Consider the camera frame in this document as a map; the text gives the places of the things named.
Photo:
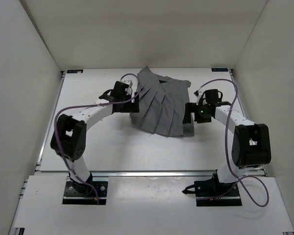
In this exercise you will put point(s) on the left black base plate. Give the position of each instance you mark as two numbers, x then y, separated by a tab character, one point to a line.
74	195

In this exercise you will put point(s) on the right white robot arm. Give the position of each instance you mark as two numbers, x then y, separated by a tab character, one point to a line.
251	141

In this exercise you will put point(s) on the left blue corner label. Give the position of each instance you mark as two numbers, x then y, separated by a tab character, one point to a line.
74	71

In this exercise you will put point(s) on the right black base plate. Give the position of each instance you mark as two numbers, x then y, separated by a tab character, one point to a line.
212	193

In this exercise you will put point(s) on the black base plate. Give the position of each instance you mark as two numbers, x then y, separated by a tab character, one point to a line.
74	195
212	193

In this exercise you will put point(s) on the grey pleated skirt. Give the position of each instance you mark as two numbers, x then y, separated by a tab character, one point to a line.
162	105

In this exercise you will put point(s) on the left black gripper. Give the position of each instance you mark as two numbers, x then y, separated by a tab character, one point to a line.
132	107

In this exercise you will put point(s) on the blue corner label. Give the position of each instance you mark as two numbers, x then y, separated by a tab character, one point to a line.
74	71
219	69

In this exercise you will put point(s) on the right blue corner label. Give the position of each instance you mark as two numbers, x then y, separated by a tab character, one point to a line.
219	69

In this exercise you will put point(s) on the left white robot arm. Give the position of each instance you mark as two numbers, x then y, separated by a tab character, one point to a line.
72	123

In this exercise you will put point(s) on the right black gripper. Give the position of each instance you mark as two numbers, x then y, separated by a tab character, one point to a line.
190	107

